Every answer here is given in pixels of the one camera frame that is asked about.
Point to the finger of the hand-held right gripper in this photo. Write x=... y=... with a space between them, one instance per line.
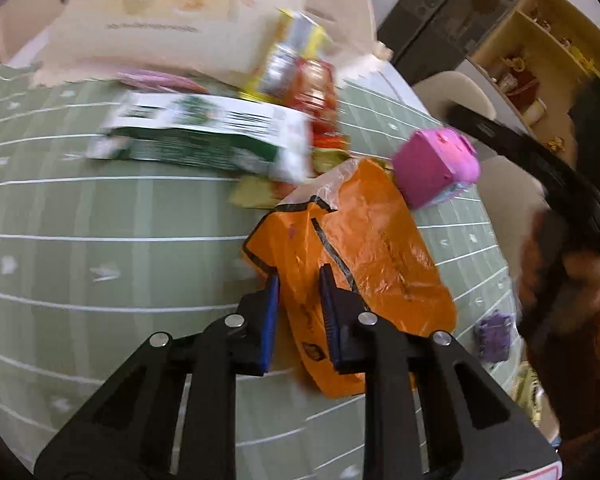
x=505 y=140

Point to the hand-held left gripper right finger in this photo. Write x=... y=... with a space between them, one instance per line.
x=328 y=320

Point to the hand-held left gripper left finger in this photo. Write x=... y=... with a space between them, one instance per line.
x=270 y=320

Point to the orange plastic bag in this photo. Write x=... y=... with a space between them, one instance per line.
x=370 y=240

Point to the person's right forearm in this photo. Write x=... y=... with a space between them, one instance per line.
x=590 y=375

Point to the person's right hand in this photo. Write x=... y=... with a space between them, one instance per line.
x=555 y=260

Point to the beige upholstered chair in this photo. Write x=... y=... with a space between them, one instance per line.
x=22 y=15
x=510 y=210
x=457 y=92

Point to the pink toy box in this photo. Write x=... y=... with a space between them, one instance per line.
x=430 y=165

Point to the yellow green wrapper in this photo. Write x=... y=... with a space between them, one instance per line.
x=252 y=192

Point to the purple plastic toy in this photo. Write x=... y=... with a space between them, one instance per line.
x=494 y=337

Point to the red snack packet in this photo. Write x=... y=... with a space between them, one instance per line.
x=317 y=90

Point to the green checked tablecloth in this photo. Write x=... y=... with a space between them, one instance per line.
x=80 y=260

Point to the green white carton box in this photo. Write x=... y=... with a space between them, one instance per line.
x=195 y=135

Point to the gold snack wrapper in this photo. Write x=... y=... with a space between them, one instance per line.
x=527 y=395

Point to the yellow silver snack packet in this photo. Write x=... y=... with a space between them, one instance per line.
x=287 y=45

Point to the pink snack packet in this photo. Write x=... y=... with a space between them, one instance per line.
x=155 y=81

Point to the beige mesh food cover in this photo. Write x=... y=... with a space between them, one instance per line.
x=155 y=25

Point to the wooden wall shelf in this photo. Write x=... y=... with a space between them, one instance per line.
x=567 y=2

